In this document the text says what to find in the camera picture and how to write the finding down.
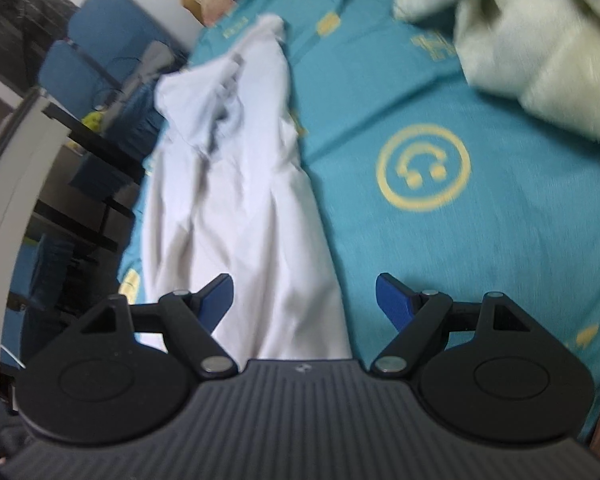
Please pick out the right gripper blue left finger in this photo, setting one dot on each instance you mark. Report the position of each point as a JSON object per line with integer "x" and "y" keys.
{"x": 189, "y": 319}

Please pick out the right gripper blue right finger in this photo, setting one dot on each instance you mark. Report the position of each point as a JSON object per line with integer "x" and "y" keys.
{"x": 420, "y": 319}

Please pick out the white t-shirt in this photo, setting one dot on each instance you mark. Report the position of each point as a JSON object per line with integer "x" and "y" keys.
{"x": 227, "y": 194}

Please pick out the teal patterned bed sheet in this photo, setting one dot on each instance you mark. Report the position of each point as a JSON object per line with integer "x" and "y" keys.
{"x": 418, "y": 175}

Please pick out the white black desk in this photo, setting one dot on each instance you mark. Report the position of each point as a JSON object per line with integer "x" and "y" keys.
{"x": 29, "y": 144}

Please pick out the yellow green plush toy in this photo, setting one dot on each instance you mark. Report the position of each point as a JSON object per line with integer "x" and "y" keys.
{"x": 93, "y": 120}

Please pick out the grey cloth on chair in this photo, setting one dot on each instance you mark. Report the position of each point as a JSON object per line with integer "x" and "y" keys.
{"x": 157, "y": 59}

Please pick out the blue covered chair far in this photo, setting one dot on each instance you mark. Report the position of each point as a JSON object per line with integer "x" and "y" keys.
{"x": 73, "y": 78}

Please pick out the blue covered chair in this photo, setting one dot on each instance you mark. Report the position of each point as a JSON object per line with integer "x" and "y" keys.
{"x": 116, "y": 33}
{"x": 73, "y": 78}

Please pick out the blue covered chair near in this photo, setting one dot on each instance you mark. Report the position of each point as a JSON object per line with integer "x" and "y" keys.
{"x": 116, "y": 33}

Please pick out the green cartoon fleece blanket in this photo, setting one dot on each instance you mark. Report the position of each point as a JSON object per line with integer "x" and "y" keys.
{"x": 545, "y": 54}

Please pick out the dark window with grille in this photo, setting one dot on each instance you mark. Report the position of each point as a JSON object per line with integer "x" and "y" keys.
{"x": 28, "y": 29}

